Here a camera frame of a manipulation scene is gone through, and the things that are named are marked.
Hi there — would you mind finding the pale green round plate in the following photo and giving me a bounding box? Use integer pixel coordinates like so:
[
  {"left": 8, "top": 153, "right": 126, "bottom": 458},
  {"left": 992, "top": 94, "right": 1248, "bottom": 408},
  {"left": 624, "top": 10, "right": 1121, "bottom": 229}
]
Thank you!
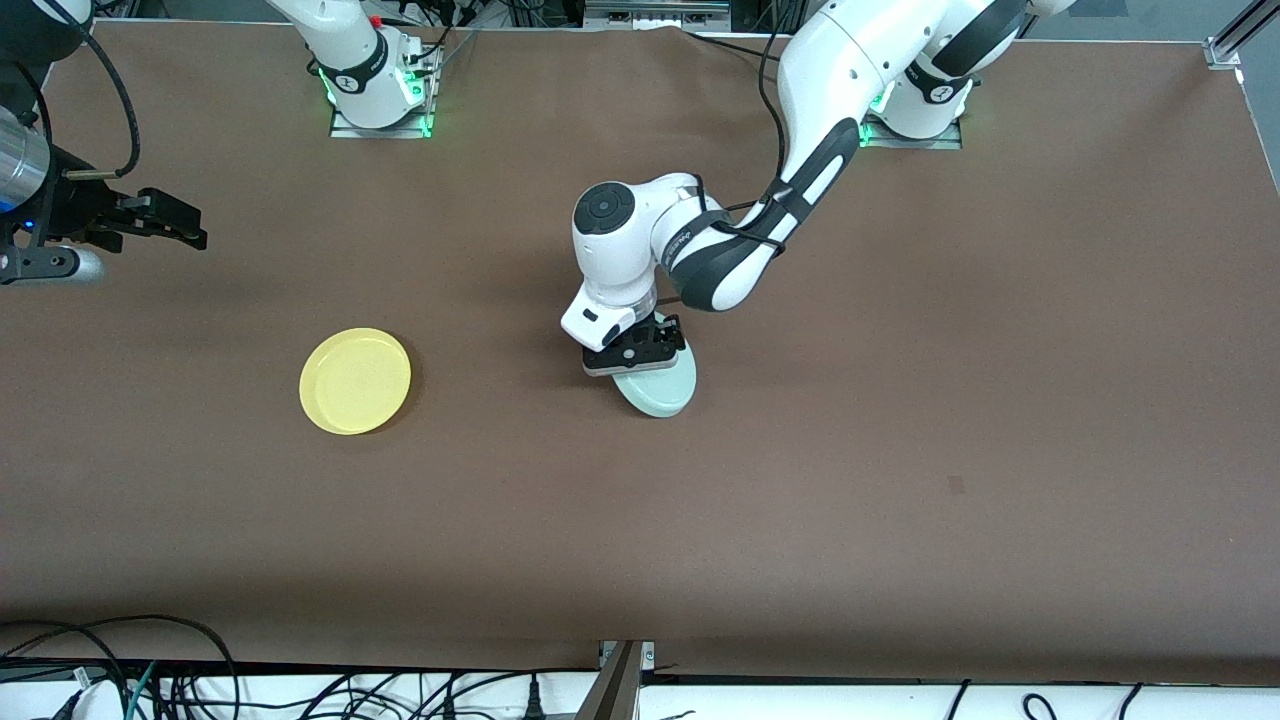
[{"left": 612, "top": 318, "right": 699, "bottom": 420}]

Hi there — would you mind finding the yellow round plate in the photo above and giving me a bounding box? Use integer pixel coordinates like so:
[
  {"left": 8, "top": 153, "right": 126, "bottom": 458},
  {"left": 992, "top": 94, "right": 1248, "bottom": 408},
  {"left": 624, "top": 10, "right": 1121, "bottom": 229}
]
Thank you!
[{"left": 299, "top": 327, "right": 412, "bottom": 436}]

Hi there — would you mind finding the brown table cover sheet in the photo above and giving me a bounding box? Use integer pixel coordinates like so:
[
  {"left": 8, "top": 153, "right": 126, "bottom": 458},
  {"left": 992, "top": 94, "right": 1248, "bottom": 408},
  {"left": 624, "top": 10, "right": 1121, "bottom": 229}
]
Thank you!
[{"left": 0, "top": 20, "right": 1280, "bottom": 686}]

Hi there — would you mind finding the grey power strip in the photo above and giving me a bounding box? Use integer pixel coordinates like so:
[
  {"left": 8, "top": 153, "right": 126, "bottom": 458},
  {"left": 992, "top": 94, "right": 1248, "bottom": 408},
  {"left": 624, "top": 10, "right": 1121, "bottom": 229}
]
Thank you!
[{"left": 583, "top": 0, "right": 733, "bottom": 29}]

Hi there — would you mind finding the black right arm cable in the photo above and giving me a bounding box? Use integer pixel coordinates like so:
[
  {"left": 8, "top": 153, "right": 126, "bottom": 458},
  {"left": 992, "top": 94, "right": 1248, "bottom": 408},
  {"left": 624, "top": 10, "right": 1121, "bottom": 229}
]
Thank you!
[
  {"left": 0, "top": 60, "right": 51, "bottom": 151},
  {"left": 40, "top": 0, "right": 143, "bottom": 183}
]

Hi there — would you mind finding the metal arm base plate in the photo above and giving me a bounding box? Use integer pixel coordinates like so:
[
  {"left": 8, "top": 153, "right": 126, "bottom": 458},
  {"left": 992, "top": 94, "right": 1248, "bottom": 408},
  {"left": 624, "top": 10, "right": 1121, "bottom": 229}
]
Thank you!
[
  {"left": 857, "top": 100, "right": 964, "bottom": 151},
  {"left": 330, "top": 45, "right": 443, "bottom": 139}
]

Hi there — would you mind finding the black cable on table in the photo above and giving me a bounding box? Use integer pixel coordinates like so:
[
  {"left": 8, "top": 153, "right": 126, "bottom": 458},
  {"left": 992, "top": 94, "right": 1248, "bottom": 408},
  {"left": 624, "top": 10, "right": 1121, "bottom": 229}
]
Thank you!
[{"left": 685, "top": 30, "right": 786, "bottom": 63}]

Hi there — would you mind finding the black looped floor cable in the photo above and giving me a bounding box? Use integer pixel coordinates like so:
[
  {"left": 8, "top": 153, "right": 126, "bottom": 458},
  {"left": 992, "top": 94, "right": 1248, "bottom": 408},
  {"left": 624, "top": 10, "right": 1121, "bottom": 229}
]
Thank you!
[{"left": 0, "top": 614, "right": 241, "bottom": 720}]

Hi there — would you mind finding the green thin cable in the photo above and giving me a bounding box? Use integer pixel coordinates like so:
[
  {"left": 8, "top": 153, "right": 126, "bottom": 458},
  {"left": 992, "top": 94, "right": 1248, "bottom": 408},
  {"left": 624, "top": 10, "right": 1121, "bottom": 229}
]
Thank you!
[{"left": 123, "top": 660, "right": 161, "bottom": 720}]

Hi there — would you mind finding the aluminium corner frame profile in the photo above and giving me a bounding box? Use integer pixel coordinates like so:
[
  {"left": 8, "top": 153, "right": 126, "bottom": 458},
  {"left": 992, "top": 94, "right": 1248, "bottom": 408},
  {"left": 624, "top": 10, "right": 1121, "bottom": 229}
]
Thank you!
[{"left": 1205, "top": 0, "right": 1280, "bottom": 71}]

